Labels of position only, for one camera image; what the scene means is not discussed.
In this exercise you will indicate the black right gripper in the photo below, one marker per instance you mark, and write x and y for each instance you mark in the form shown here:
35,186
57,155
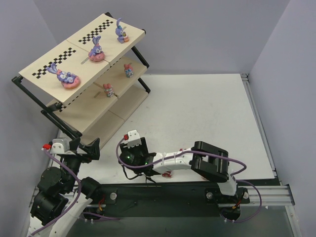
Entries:
142,145

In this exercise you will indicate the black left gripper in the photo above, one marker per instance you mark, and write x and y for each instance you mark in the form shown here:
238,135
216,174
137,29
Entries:
80,150

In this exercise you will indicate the strawberry cake slice toy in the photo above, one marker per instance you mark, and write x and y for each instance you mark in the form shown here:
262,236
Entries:
167,174

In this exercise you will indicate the pink figure flower wreath toy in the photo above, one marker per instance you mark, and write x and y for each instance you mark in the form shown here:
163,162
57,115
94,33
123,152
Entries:
108,89

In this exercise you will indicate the pink figure blue sunglasses toy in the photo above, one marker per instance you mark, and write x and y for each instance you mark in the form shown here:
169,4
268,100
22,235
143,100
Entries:
129,71

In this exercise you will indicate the purple bunny holding cupcake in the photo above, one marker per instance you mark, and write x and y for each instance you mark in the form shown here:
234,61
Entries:
121,34

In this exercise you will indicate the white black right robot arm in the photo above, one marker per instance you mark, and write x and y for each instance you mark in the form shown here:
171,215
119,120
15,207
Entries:
210,162

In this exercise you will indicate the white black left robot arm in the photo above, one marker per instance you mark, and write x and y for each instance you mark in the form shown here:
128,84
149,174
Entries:
62,196

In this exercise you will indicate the beige three-tier shelf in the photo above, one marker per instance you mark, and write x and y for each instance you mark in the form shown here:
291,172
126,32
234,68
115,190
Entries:
86,111

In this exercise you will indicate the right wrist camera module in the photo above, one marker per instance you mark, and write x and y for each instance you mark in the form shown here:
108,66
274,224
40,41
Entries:
133,139

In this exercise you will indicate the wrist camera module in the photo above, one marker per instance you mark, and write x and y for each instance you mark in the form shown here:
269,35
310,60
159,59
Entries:
59,146
133,139

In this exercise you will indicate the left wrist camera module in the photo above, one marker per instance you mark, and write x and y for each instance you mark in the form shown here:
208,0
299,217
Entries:
59,146

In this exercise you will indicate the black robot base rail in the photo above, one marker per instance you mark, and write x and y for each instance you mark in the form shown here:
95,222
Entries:
187,199

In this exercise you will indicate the aluminium table frame rail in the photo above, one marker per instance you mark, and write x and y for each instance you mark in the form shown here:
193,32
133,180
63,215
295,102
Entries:
271,196

